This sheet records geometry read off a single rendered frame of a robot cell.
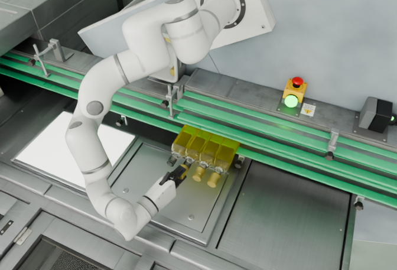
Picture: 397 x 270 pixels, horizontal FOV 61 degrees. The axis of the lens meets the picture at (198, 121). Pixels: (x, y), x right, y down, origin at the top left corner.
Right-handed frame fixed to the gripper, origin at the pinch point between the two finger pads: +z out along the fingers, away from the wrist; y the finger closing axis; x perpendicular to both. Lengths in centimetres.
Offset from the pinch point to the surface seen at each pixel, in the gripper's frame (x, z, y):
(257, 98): -7.6, 37.1, 14.0
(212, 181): -11.1, 5.0, 0.1
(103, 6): 119, 65, 1
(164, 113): 23.0, 17.4, 3.3
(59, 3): 110, 34, 18
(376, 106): -45, 51, 21
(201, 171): -5.3, 5.9, 0.1
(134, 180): 19.2, -6.7, -13.5
